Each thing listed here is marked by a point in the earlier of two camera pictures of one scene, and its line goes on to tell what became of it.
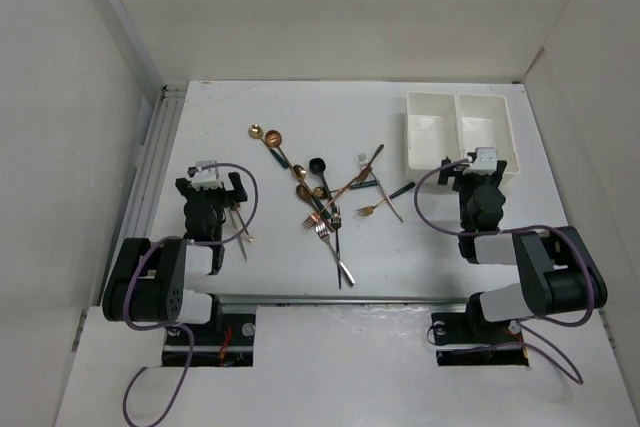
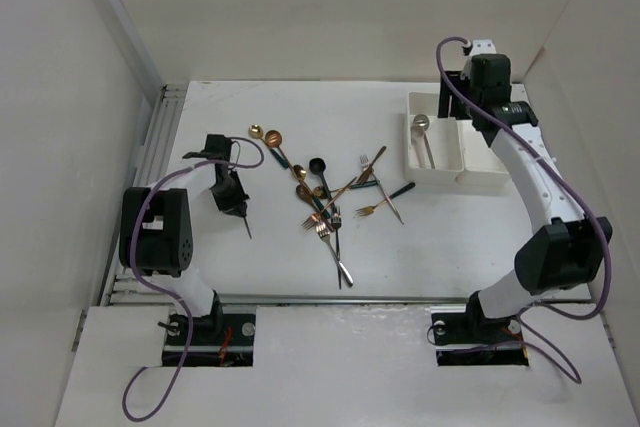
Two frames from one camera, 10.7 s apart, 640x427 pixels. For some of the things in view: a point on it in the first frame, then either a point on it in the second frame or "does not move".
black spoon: x=317 y=166 does not move
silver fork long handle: x=323 y=230 does not move
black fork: x=335 y=221 does not move
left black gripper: x=229 y=197 to x=235 y=205
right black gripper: x=457 y=169 to x=457 y=113
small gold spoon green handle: x=321 y=192 does not move
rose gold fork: x=314 y=217 does not move
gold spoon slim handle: x=300 y=173 does not move
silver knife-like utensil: x=240 y=239 to x=247 y=227
